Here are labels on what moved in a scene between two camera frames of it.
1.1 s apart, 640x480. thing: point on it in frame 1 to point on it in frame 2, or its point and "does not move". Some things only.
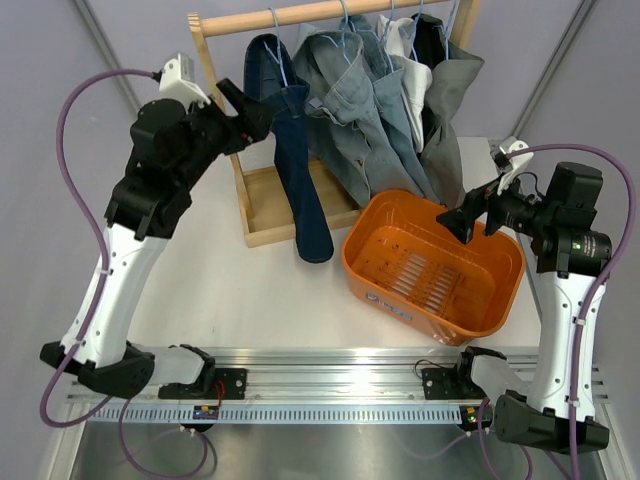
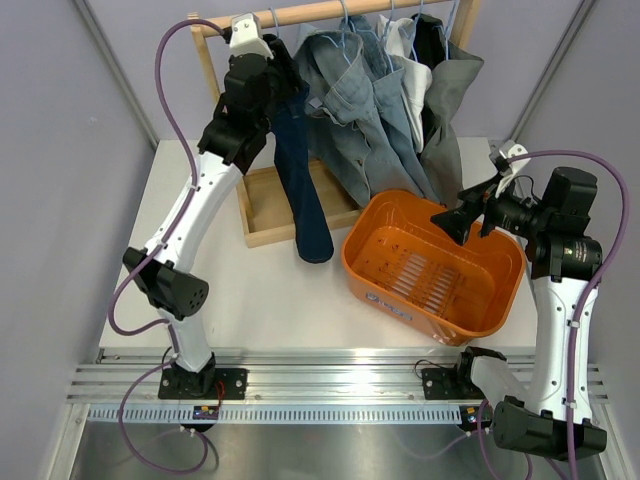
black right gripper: [461, 220] does not move
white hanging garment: [397, 34] does not move
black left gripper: [252, 122] to [282, 67]
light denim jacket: [339, 106] does not move
